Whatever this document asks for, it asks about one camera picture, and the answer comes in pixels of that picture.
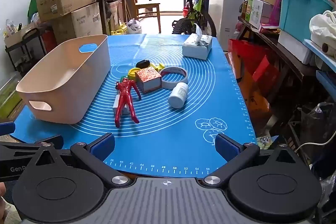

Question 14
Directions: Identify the black utility cart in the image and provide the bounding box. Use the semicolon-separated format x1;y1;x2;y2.
5;26;54;76

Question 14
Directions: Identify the clear plastic bag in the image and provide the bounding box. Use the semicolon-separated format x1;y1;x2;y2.
127;19;143;35

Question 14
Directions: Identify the red paper bag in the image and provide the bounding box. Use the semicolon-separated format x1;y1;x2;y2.
228;39;279;89

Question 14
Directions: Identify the beige cardboard box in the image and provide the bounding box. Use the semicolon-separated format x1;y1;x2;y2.
4;23;38;48

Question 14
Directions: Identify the white chest freezer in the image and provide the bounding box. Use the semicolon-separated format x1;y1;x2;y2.
209;0;248;52

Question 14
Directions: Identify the yellow toy piece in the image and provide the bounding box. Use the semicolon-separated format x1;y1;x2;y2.
148;63;165;73

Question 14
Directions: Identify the white cable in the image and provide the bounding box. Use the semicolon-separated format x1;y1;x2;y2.
294;131;336;154

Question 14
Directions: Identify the beige plastic basket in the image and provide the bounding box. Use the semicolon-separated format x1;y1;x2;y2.
16;34;111;125

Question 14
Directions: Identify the small white box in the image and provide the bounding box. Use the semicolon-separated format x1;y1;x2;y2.
113;94;131;116

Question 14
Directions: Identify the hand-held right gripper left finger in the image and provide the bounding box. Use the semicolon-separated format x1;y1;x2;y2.
28;133;132;187

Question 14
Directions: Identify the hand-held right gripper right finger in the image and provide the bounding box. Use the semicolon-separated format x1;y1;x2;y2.
203;133;302;185

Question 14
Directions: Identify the blue silicone baking mat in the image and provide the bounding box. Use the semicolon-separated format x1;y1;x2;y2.
13;34;256;179

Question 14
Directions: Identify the green container clear lid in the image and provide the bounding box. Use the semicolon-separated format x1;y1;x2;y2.
0;72;24;119

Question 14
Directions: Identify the wooden chair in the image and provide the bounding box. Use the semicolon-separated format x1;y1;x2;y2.
123;0;161;33

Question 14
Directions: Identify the yellow ring toy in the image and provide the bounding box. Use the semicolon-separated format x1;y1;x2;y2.
128;68;141;81

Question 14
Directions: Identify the green black bicycle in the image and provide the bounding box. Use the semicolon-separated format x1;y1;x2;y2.
166;0;218;38

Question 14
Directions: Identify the white pill bottle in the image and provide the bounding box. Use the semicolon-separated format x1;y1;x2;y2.
168;82;189;109

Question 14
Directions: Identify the white tape roll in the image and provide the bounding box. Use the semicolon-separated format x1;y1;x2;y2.
159;67;188;89

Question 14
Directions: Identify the white cloth bundle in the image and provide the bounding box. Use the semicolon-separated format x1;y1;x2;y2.
309;10;336;51

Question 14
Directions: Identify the green white carton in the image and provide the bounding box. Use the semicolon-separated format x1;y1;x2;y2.
247;0;274;29

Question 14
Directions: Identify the red action figure toy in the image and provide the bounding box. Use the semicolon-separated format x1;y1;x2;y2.
115;78;142;128

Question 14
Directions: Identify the red patterned box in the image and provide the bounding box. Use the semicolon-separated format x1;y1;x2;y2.
135;67;162;93

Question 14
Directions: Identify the printed cardboard box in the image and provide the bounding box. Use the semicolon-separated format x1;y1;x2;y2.
52;2;103;44

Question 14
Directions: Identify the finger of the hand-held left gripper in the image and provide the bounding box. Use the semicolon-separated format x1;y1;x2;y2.
34;135;64;149
0;122;15;135

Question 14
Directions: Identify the light blue shelf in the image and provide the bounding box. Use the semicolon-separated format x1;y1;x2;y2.
303;39;336;100

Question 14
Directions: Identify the turquoise storage bin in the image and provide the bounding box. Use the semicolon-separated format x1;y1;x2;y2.
279;0;334;36

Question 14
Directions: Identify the yellow jug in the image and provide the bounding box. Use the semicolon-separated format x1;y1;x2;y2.
110;23;129;35

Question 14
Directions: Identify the white flat box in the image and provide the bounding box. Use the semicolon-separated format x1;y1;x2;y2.
278;30;314;65

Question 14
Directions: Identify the black plastic bag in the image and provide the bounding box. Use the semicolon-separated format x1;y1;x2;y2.
299;102;336;180

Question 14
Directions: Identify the dark wooden side table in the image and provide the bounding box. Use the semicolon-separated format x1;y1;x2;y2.
238;17;327;109

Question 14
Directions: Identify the tissue box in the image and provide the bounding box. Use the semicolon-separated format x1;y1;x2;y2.
182;25;213;60

